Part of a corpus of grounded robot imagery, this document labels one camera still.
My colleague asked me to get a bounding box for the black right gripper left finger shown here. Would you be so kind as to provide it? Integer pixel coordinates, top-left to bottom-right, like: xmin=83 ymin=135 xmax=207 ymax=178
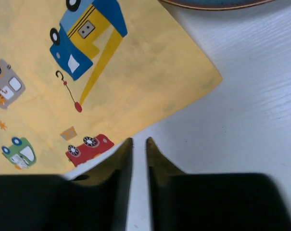
xmin=0 ymin=138 xmax=133 ymax=231

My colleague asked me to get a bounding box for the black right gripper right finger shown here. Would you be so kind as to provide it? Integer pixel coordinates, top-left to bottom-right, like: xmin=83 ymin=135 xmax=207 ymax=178
xmin=146 ymin=138 xmax=291 ymax=231

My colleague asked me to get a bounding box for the teal round plate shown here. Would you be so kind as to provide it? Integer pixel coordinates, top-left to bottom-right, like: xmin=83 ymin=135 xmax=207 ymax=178
xmin=161 ymin=0 xmax=272 ymax=11

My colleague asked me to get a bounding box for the yellow cartoon print cloth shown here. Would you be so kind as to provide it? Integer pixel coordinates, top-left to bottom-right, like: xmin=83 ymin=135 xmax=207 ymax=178
xmin=0 ymin=0 xmax=222 ymax=174

